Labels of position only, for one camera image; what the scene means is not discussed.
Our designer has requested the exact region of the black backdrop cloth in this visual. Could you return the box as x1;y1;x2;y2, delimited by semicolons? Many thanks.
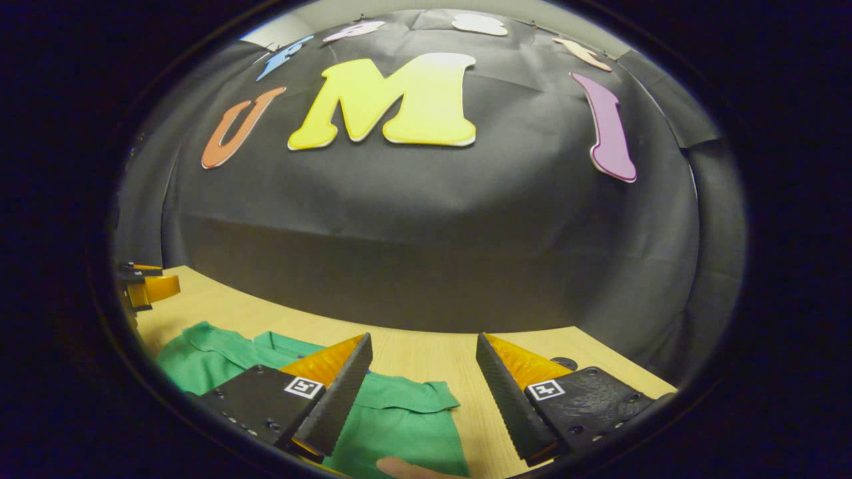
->
113;8;746;383

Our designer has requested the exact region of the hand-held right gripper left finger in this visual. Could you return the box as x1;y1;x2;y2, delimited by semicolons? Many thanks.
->
197;333;373;464

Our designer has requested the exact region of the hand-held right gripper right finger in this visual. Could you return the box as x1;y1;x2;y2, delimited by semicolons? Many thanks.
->
475;333;668;468

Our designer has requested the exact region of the green T-shirt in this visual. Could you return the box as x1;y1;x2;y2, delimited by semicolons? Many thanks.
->
154;321;471;478

